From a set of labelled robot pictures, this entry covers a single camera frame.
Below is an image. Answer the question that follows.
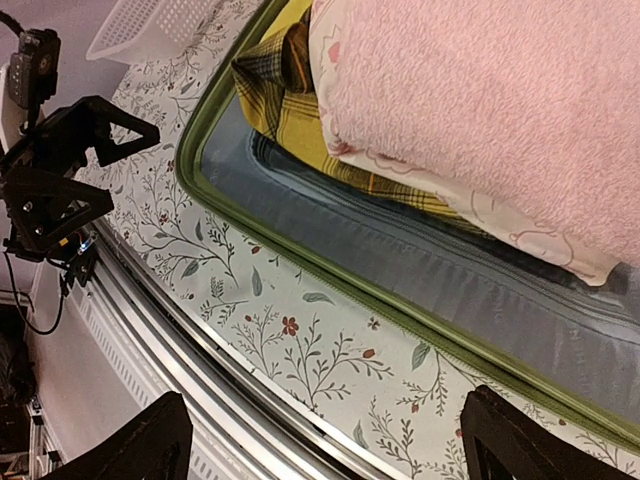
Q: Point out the white plastic mesh basket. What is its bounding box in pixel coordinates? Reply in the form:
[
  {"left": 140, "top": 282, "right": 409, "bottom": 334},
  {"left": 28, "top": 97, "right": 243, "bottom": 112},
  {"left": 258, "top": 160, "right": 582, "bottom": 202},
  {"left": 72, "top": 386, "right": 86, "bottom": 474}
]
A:
[{"left": 86, "top": 0, "right": 216, "bottom": 65}]

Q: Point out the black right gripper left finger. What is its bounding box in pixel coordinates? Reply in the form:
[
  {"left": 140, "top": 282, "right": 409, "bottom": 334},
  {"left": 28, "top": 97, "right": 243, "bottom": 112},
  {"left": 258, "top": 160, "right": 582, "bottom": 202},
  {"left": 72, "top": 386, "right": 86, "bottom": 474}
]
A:
[{"left": 45, "top": 391, "right": 193, "bottom": 480}]

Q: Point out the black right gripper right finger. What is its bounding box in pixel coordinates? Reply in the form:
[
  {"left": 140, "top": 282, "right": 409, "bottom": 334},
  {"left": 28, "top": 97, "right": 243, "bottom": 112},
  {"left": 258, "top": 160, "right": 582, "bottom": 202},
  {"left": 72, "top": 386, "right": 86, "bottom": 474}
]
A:
[{"left": 460, "top": 385, "right": 626, "bottom": 480}]

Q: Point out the yellow plaid garment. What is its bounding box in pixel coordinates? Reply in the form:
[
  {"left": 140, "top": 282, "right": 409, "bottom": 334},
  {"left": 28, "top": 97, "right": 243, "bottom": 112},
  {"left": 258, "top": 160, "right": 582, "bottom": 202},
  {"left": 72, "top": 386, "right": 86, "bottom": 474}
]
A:
[{"left": 232, "top": 1, "right": 485, "bottom": 236}]

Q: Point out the green hard-shell suitcase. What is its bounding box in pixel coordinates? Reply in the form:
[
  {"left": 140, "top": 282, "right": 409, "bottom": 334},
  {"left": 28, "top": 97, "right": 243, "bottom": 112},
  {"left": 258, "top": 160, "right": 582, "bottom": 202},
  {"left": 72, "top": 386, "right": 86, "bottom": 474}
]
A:
[{"left": 176, "top": 1, "right": 639, "bottom": 450}]

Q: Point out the aluminium front rail frame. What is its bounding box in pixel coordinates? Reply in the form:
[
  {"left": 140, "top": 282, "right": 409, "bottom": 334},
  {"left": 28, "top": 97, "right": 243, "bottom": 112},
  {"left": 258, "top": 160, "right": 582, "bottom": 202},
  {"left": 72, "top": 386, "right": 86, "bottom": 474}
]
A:
[{"left": 72, "top": 220, "right": 400, "bottom": 479}]

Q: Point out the floral white tablecloth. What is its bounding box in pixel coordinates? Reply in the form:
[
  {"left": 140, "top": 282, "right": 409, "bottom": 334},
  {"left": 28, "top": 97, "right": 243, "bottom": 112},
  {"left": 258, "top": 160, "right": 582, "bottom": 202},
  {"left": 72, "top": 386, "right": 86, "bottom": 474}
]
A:
[{"left": 83, "top": 1, "right": 639, "bottom": 479}]

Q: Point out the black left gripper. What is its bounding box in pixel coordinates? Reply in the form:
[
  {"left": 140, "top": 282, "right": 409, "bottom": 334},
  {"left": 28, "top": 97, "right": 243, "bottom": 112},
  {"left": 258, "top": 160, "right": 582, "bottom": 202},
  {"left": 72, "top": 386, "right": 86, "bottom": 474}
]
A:
[{"left": 1, "top": 25, "right": 160, "bottom": 263}]

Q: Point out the pink folded towel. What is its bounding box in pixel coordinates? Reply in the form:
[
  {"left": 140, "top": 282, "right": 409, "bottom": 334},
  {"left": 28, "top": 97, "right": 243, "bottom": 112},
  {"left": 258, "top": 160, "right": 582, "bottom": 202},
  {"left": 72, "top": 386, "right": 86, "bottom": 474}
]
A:
[{"left": 309, "top": 1, "right": 639, "bottom": 286}]

